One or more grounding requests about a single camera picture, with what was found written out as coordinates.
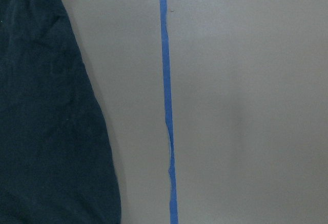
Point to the black graphic t-shirt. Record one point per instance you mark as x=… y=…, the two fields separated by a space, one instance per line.
x=56 y=159

